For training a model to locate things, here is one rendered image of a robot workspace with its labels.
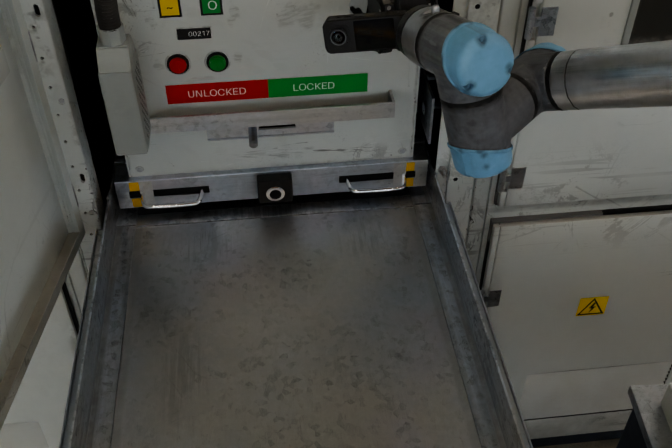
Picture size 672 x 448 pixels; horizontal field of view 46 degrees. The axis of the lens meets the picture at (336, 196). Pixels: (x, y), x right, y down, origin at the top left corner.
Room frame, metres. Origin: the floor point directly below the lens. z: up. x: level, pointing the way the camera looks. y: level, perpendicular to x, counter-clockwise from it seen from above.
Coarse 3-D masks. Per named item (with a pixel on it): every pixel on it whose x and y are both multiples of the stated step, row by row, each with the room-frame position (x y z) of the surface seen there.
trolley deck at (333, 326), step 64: (192, 256) 0.93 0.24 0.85; (256, 256) 0.93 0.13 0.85; (320, 256) 0.93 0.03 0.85; (384, 256) 0.93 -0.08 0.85; (128, 320) 0.79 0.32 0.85; (192, 320) 0.79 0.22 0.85; (256, 320) 0.79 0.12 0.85; (320, 320) 0.79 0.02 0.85; (384, 320) 0.79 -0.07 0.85; (128, 384) 0.67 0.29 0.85; (192, 384) 0.67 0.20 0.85; (256, 384) 0.67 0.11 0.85; (320, 384) 0.67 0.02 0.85; (384, 384) 0.67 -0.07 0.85; (448, 384) 0.67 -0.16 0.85
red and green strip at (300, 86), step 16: (256, 80) 1.06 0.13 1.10; (272, 80) 1.07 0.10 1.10; (288, 80) 1.07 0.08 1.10; (304, 80) 1.07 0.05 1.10; (320, 80) 1.08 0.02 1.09; (336, 80) 1.08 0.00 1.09; (352, 80) 1.08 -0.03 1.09; (176, 96) 1.05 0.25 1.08; (192, 96) 1.05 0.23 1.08; (208, 96) 1.05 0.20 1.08; (224, 96) 1.06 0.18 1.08; (240, 96) 1.06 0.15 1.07; (256, 96) 1.06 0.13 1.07; (272, 96) 1.07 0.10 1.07; (288, 96) 1.07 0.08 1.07
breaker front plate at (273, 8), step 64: (128, 0) 1.04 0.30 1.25; (192, 0) 1.05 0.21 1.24; (256, 0) 1.07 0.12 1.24; (320, 0) 1.08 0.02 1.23; (192, 64) 1.05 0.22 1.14; (256, 64) 1.06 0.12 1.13; (320, 64) 1.08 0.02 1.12; (384, 64) 1.09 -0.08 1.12; (320, 128) 1.07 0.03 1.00; (384, 128) 1.09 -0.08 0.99
